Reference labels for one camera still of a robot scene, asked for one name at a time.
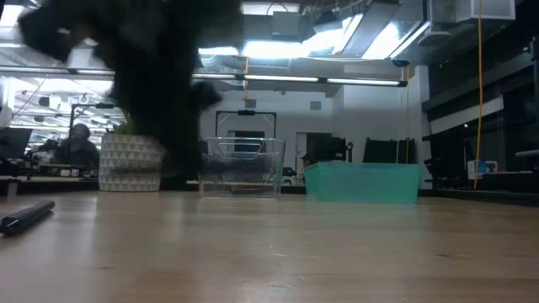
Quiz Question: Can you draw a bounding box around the long ceiling light strip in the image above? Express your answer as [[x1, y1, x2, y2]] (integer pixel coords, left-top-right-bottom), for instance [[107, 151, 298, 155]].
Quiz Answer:
[[0, 66, 408, 88]]

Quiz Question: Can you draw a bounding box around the clear plastic bin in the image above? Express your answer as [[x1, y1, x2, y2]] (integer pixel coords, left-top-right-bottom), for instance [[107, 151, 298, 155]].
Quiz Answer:
[[197, 136, 288, 199]]

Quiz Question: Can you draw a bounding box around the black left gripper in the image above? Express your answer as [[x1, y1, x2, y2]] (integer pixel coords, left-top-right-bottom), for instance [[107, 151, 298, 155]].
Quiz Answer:
[[125, 79, 224, 191]]

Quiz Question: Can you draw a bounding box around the blue and white box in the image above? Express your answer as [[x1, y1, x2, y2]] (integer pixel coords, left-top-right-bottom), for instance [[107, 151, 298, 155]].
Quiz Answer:
[[467, 159, 499, 181]]

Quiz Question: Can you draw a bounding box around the plant in white patterned pot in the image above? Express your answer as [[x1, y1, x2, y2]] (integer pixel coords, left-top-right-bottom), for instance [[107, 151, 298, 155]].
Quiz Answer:
[[99, 120, 166, 193]]

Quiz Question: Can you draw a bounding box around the dark computer monitor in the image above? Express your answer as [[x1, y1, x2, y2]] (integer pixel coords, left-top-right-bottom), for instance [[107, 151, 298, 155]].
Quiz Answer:
[[0, 127, 34, 161]]

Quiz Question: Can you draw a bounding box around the black panel stack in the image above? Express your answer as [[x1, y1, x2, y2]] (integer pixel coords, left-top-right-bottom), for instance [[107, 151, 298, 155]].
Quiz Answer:
[[362, 137, 418, 165]]

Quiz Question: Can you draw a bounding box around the teal plastic bin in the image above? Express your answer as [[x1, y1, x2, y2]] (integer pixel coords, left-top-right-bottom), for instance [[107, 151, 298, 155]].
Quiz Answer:
[[303, 162, 423, 205]]

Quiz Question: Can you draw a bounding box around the black camera gantry frame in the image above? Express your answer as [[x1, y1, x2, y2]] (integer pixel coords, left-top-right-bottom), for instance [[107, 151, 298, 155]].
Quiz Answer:
[[69, 102, 124, 144], [215, 109, 278, 138]]

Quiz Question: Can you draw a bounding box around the dark neighbouring workbench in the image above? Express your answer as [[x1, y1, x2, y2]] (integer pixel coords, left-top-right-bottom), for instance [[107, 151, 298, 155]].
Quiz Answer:
[[0, 162, 100, 197]]

